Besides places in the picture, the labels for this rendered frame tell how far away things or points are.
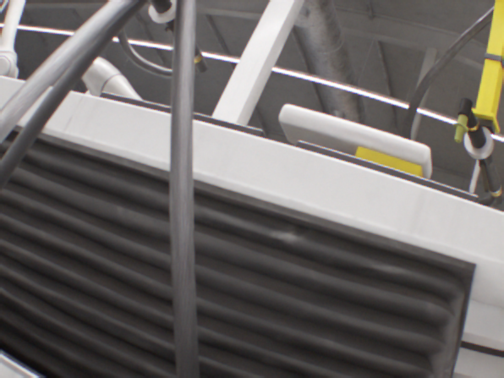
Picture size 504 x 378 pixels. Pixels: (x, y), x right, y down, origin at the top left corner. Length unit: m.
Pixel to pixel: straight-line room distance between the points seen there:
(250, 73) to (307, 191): 7.02
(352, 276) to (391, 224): 0.08
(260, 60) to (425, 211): 7.14
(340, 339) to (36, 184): 0.50
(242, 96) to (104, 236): 6.83
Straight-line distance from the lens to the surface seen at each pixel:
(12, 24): 2.43
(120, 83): 2.64
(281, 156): 1.02
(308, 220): 1.01
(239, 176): 1.02
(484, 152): 1.92
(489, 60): 2.06
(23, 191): 1.19
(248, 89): 7.92
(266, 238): 1.03
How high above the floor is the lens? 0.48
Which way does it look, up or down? 17 degrees up
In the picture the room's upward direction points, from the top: 23 degrees clockwise
